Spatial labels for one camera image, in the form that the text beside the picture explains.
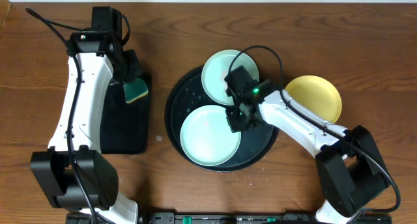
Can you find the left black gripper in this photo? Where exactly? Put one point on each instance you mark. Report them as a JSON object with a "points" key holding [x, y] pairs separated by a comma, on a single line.
{"points": [[131, 73]]}

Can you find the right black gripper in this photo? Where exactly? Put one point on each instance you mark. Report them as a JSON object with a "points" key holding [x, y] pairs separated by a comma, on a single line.
{"points": [[234, 126]]}

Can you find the green yellow sponge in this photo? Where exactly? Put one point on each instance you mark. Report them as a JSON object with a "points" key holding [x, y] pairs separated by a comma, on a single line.
{"points": [[135, 90]]}

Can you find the light green plate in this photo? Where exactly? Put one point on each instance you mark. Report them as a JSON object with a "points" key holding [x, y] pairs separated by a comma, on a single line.
{"points": [[206, 137], [216, 69]]}

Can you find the yellow plate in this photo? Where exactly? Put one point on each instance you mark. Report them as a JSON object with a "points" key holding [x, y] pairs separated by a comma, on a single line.
{"points": [[318, 95]]}

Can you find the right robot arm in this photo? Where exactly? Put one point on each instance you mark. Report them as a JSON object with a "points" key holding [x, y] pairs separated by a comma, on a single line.
{"points": [[350, 167]]}

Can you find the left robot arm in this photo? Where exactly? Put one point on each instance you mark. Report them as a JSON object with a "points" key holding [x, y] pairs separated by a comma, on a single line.
{"points": [[72, 172]]}

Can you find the rectangular black tray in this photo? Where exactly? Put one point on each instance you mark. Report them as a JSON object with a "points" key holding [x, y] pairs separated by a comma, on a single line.
{"points": [[124, 127]]}

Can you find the round black tray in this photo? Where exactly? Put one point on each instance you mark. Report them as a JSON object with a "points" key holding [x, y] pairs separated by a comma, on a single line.
{"points": [[187, 95]]}

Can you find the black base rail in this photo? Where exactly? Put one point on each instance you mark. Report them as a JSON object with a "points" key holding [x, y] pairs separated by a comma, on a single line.
{"points": [[171, 218]]}

